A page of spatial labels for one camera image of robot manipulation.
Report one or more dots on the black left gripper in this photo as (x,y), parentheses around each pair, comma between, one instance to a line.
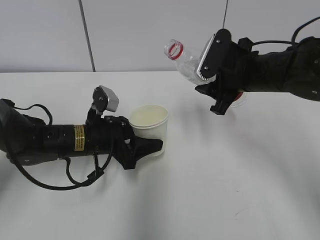
(111,134)

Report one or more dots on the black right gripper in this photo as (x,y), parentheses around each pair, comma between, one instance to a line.
(228,86)

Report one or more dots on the white paper cup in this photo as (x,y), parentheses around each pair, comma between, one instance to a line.
(150,122)

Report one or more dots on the clear water bottle red label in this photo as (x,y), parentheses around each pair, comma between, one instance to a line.
(186,59)

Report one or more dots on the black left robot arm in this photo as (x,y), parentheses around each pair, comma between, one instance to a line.
(34,142)

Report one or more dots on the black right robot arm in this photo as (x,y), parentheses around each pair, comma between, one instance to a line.
(295,70)

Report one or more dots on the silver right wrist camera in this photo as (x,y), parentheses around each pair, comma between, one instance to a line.
(213,55)

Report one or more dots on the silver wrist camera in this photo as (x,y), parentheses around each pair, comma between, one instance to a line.
(213,55)
(104,99)

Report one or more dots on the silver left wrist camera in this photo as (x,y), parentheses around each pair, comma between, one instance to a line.
(104,99)

